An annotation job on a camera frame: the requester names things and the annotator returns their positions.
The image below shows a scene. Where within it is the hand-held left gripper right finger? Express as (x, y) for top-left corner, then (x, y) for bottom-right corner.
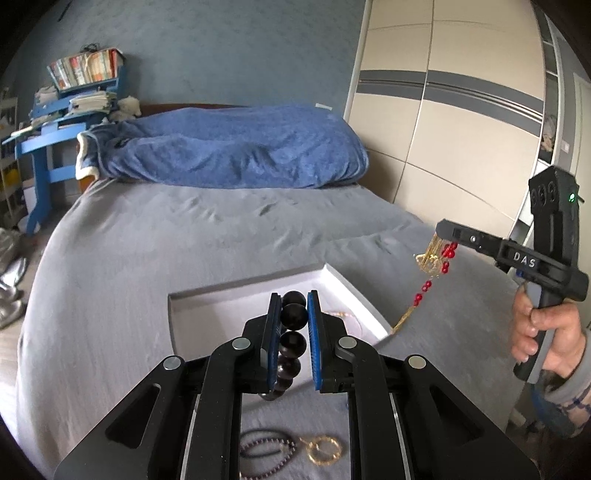
(307, 290), (541, 480)

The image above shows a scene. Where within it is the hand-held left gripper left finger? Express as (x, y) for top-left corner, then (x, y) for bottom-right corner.
(53, 292), (283, 480)

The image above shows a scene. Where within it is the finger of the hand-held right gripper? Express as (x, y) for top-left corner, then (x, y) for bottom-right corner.
(436, 219), (505, 260)

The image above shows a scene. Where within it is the black bead necklace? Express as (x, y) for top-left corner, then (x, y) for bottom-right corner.
(261, 291), (309, 402)

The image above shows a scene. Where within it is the gold and red bead necklace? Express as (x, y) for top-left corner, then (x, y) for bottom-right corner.
(392, 231), (459, 337)

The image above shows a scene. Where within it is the grey cardboard box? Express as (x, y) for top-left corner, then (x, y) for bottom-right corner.
(167, 263), (393, 358)

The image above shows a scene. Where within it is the gold ring pendant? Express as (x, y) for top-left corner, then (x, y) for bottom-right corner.
(299, 435), (343, 466)

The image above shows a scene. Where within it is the purple bead bracelet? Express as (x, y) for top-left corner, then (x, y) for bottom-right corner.
(239, 438), (297, 476)

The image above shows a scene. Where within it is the person's right forearm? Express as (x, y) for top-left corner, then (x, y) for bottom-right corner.
(529, 330), (591, 439)

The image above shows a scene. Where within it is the person's right hand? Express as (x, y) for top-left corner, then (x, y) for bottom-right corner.
(512, 291), (587, 379)

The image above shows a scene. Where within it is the beige wardrobe with grey stripe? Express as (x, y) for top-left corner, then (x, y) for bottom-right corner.
(344, 0), (561, 241)

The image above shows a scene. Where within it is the blue blanket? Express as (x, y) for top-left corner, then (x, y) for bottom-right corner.
(76, 105), (370, 190)

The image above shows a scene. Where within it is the white plush toy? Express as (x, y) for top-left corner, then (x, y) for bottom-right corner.
(111, 96), (143, 121)

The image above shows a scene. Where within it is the silver grey bag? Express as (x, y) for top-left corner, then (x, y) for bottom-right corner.
(0, 228), (28, 328)

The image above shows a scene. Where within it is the stack of papers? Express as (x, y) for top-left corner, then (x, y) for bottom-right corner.
(67, 90), (118, 116)

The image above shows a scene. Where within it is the blue wooden desk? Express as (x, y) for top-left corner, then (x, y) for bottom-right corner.
(2, 65), (127, 236)

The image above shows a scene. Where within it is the white shelf rack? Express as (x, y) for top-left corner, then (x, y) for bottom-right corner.
(0, 88), (28, 227)

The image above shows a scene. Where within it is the row of books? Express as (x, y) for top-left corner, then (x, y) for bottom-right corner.
(47, 46), (125, 90)

